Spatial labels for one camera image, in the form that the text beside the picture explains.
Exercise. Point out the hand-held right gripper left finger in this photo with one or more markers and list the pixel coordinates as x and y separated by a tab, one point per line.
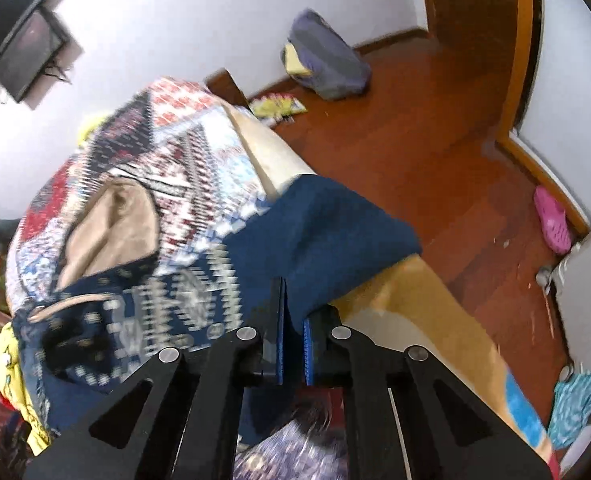
278	360

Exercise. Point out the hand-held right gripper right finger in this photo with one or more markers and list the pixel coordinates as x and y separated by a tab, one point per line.
309	355

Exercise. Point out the blue denim jeans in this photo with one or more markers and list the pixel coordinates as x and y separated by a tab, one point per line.
335	240

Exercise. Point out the navy patterned garment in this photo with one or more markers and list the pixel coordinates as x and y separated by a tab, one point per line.
125	305

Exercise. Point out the patchwork printed blanket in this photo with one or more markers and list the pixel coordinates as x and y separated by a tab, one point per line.
190	130

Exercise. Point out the yellow printed packet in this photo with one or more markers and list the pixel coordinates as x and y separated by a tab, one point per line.
275	106

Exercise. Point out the yellow printed garment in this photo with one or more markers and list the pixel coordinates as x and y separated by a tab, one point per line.
17	360

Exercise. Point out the teal printed cloth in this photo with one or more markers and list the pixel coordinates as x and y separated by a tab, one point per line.
575	405

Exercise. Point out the pink clog shoe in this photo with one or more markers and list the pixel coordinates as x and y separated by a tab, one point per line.
551	220

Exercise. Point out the white appliance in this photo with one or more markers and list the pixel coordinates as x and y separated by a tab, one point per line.
590	300

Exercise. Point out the yellow cloth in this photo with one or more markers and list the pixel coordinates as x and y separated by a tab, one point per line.
293	62

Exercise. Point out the yellow plush toy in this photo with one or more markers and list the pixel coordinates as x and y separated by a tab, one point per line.
91	129

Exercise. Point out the grey purple backpack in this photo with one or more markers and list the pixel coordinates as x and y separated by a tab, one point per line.
328	55

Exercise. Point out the wooden door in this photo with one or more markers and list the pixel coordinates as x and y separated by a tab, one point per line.
475	0

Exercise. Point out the black flat wall monitor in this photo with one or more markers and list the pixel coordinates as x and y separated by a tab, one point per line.
32	55

